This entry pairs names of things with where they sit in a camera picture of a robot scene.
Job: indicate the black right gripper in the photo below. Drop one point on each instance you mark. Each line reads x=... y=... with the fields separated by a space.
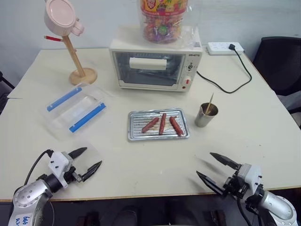
x=235 y=186

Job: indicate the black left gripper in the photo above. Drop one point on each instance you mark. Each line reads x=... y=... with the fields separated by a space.
x=73 y=176

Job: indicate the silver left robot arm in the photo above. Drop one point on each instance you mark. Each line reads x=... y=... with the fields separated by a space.
x=28 y=195

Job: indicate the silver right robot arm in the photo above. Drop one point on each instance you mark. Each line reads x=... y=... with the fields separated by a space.
x=277 y=204

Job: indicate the wooden skewer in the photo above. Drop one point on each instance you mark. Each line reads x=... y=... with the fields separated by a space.
x=210 y=102

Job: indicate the clear container with blue clips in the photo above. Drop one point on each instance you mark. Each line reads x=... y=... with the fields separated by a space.
x=77 y=110

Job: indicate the steel cup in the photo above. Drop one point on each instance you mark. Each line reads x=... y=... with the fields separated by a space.
x=204 y=120

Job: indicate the thick brown sausage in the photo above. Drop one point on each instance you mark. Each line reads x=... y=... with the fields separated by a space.
x=176 y=126

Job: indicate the silver metal baking tray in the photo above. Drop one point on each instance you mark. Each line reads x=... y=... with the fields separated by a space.
x=136 y=127

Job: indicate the long straight brown sausage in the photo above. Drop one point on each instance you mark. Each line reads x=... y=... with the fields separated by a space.
x=162 y=123

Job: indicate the short curved brown sausage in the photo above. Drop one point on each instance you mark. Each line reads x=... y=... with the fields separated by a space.
x=150 y=124

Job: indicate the wooden stand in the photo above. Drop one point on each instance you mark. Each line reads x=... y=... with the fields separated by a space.
x=77 y=63

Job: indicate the white toaster oven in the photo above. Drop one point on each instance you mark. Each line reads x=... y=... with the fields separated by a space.
x=188 y=58

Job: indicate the black mesh office chair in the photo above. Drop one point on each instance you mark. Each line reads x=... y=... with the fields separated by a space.
x=277 y=68

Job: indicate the white power strip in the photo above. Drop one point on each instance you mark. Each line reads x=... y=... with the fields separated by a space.
x=218 y=48

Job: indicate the red and white peg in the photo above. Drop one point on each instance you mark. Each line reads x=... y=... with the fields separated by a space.
x=51 y=38

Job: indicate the pink kettle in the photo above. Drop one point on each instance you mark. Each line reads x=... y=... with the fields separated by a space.
x=58 y=16

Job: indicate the clear jar of colourful candy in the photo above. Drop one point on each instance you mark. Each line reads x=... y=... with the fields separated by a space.
x=162 y=21

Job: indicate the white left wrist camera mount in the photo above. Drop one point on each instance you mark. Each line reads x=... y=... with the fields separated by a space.
x=58 y=161

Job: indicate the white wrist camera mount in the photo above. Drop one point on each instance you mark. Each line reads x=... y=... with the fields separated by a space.
x=58 y=161
x=250 y=175

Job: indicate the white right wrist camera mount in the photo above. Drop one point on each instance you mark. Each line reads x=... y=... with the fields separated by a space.
x=250 y=175

